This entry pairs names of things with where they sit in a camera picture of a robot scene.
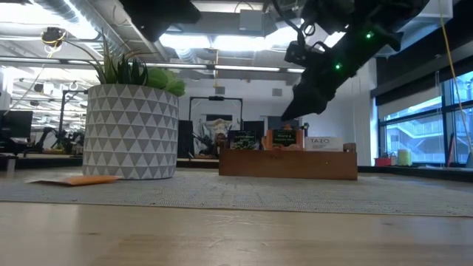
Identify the person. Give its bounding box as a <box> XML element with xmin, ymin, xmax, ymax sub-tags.
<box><xmin>210</xmin><ymin>132</ymin><xmax>229</xmax><ymax>156</ymax></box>

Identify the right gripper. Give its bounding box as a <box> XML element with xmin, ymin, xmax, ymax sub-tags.
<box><xmin>279</xmin><ymin>38</ymin><xmax>404</xmax><ymax>122</ymax></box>

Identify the dark purple tea packet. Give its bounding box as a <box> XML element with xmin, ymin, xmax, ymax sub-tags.
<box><xmin>228</xmin><ymin>129</ymin><xmax>258</xmax><ymax>151</ymax></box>

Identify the green plant in patterned pot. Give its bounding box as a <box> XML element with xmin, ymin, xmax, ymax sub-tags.
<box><xmin>62</xmin><ymin>33</ymin><xmax>187</xmax><ymax>181</ymax></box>

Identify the black background screen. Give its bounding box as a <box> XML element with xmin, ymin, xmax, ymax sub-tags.
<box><xmin>242</xmin><ymin>120</ymin><xmax>265</xmax><ymax>138</ymax></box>

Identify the black background camera stand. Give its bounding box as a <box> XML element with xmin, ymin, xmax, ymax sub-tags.
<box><xmin>188</xmin><ymin>95</ymin><xmax>245</xmax><ymax>149</ymax></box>

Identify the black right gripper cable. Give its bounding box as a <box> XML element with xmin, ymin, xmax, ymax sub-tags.
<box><xmin>272</xmin><ymin>0</ymin><xmax>319</xmax><ymax>51</ymax></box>

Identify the wooden three-compartment box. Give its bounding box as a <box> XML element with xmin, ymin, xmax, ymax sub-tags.
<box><xmin>218</xmin><ymin>143</ymin><xmax>358</xmax><ymax>181</ymax></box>

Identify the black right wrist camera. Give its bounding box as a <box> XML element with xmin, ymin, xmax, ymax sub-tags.
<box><xmin>341</xmin><ymin>14</ymin><xmax>404</xmax><ymax>53</ymax></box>

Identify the grey woven placemat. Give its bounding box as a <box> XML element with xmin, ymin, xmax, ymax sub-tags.
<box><xmin>0</xmin><ymin>168</ymin><xmax>473</xmax><ymax>218</ymax></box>

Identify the yellow cable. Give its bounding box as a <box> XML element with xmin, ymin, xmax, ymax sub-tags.
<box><xmin>438</xmin><ymin>0</ymin><xmax>473</xmax><ymax>152</ymax></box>

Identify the red tea packet green label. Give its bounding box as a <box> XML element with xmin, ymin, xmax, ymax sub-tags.
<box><xmin>261</xmin><ymin>124</ymin><xmax>306</xmax><ymax>151</ymax></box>

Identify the black background stand frame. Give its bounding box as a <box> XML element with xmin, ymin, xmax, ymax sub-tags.
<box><xmin>58</xmin><ymin>88</ymin><xmax>89</xmax><ymax>149</ymax></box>

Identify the yellow-green container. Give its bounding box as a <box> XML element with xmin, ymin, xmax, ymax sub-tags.
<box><xmin>397</xmin><ymin>149</ymin><xmax>413</xmax><ymax>167</ymax></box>

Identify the black background monitor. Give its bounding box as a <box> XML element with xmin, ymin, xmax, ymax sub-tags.
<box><xmin>0</xmin><ymin>109</ymin><xmax>34</xmax><ymax>140</ymax></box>

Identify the ceiling cable reel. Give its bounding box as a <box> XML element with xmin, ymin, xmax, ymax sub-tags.
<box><xmin>40</xmin><ymin>26</ymin><xmax>67</xmax><ymax>48</ymax></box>

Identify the black background panel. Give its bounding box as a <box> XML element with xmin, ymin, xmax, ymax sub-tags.
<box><xmin>177</xmin><ymin>119</ymin><xmax>195</xmax><ymax>159</ymax></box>

